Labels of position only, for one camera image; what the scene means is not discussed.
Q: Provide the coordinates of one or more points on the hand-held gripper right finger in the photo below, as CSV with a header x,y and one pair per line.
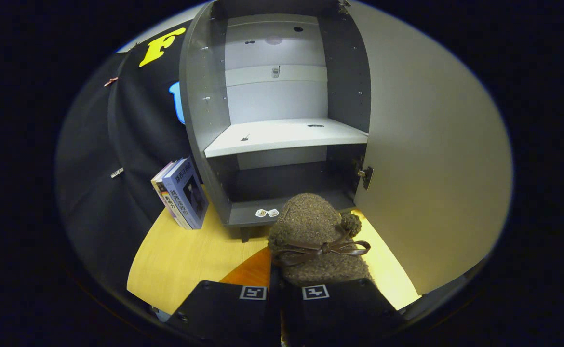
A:
x,y
340,313

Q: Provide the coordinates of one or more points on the white cabinet shelf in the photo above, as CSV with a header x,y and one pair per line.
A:
x,y
282,135

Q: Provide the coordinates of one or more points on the black backdrop cloth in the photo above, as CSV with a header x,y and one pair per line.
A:
x,y
108,144

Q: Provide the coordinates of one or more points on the blue book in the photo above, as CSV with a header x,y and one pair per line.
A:
x,y
188,193

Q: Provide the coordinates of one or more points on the white book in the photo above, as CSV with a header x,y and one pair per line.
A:
x,y
164,195

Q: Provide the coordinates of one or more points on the silver clip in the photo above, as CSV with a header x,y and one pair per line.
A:
x,y
116,172

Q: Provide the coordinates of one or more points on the brown fuzzy shoe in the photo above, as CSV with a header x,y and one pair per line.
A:
x,y
311,226

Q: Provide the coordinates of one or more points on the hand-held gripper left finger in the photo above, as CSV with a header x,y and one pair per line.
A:
x,y
224,313

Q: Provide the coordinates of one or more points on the beige shoe cabinet door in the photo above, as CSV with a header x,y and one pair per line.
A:
x,y
436,159

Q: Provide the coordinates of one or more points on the red clip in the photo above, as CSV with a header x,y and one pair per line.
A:
x,y
111,81

